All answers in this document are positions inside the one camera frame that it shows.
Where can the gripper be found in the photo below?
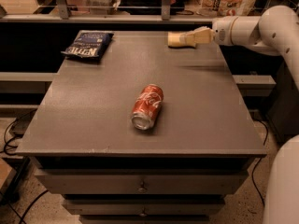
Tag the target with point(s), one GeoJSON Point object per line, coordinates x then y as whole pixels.
{"type": "Point", "coordinates": [221, 33]}

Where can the yellow sponge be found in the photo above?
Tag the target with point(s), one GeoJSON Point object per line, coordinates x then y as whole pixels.
{"type": "Point", "coordinates": [173, 40]}

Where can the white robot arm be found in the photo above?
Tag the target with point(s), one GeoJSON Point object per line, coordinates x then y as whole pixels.
{"type": "Point", "coordinates": [274, 33]}

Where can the black bag behind railing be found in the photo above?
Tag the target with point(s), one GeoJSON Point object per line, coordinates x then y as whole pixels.
{"type": "Point", "coordinates": [141, 7]}

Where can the blue Kettle chip bag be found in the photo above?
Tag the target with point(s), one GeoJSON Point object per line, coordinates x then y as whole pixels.
{"type": "Point", "coordinates": [89, 44]}

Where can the red Coca-Cola can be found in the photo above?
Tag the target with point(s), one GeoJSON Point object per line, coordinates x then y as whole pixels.
{"type": "Point", "coordinates": [147, 107]}

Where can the metal railing shelf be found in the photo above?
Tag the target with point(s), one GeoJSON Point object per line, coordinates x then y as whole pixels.
{"type": "Point", "coordinates": [74, 11]}

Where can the grey drawer cabinet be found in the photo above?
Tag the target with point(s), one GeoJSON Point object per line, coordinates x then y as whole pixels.
{"type": "Point", "coordinates": [150, 135]}

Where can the top drawer with knob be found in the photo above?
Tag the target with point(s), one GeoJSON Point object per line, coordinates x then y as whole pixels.
{"type": "Point", "coordinates": [84, 182]}

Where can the drawer with knob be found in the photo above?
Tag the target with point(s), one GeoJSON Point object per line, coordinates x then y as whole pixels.
{"type": "Point", "coordinates": [84, 182]}
{"type": "Point", "coordinates": [144, 207]}

